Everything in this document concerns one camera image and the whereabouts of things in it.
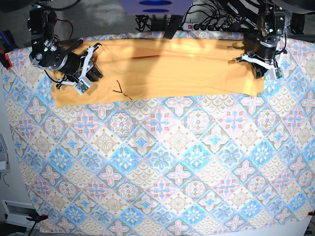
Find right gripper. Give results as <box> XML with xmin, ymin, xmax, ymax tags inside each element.
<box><xmin>56</xmin><ymin>43</ymin><xmax>103</xmax><ymax>95</ymax></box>

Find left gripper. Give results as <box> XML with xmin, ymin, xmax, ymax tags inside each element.
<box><xmin>235</xmin><ymin>50</ymin><xmax>287</xmax><ymax>79</ymax></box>

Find yellow T-shirt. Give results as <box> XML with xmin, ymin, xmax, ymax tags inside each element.
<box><xmin>51</xmin><ymin>38</ymin><xmax>264</xmax><ymax>107</ymax></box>

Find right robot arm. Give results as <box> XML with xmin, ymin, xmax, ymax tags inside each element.
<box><xmin>28</xmin><ymin>3</ymin><xmax>103</xmax><ymax>95</ymax></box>

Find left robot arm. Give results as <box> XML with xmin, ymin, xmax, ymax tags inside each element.
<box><xmin>119</xmin><ymin>0</ymin><xmax>285</xmax><ymax>79</ymax></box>

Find blue box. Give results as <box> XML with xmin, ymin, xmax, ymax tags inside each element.
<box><xmin>119</xmin><ymin>0</ymin><xmax>192</xmax><ymax>15</ymax></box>

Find white power strip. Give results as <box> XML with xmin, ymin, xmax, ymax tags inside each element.
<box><xmin>180</xmin><ymin>23</ymin><xmax>228</xmax><ymax>31</ymax></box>

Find red black clamp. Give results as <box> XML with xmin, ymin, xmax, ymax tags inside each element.
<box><xmin>0</xmin><ymin>49</ymin><xmax>12</xmax><ymax>70</ymax></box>

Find patterned blue tablecloth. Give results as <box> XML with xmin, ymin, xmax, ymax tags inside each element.
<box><xmin>0</xmin><ymin>39</ymin><xmax>315</xmax><ymax>236</ymax></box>

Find orange black clamp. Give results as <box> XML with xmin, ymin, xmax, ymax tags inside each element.
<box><xmin>26</xmin><ymin>214</ymin><xmax>48</xmax><ymax>223</ymax></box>

